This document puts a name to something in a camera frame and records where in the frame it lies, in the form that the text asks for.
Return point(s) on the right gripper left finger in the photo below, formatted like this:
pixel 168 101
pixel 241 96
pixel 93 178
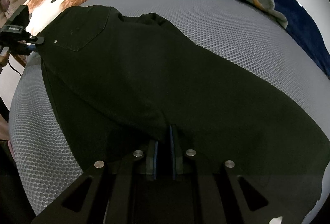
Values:
pixel 88 198

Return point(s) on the grey mesh mattress cover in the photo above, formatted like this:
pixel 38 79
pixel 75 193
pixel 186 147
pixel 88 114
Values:
pixel 228 28

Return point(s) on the person's left hand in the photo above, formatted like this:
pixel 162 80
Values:
pixel 4 60

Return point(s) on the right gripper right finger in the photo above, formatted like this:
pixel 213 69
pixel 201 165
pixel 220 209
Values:
pixel 207 189

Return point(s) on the black pants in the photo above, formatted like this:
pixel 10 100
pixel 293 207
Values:
pixel 117 82

